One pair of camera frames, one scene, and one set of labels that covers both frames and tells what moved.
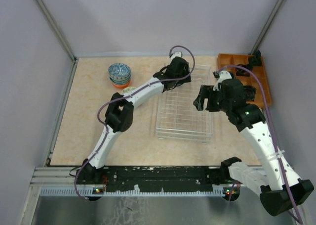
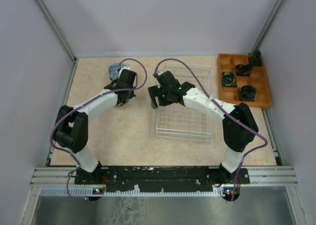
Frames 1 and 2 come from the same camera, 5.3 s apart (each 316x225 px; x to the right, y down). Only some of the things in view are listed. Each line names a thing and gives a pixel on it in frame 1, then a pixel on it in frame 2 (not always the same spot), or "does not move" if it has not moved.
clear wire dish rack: [177, 118] does not move
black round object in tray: [249, 92] does not move
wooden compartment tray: [236, 59] does not move
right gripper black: [206, 91] to [154, 92]
